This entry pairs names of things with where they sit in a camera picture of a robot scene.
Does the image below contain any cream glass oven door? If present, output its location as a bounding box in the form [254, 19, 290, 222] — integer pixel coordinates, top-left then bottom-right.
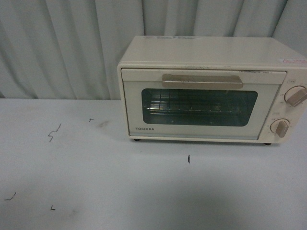
[121, 69, 286, 140]

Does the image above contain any cream Toshiba toaster oven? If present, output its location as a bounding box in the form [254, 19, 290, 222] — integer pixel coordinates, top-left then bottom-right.
[117, 36, 307, 144]

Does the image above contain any white pleated curtain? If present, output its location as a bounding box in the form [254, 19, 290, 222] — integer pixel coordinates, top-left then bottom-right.
[0, 0, 307, 100]

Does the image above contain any lower beige timer knob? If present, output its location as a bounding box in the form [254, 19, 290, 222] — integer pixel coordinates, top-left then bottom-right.
[270, 119, 290, 138]

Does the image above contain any upper beige temperature knob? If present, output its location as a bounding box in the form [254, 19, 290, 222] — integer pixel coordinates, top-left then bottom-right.
[284, 86, 307, 107]

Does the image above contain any red warning sticker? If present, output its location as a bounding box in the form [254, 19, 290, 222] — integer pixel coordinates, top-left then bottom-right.
[282, 59, 307, 65]

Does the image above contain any metal wire oven rack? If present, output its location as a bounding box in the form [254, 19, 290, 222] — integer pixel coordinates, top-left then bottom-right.
[142, 89, 240, 115]

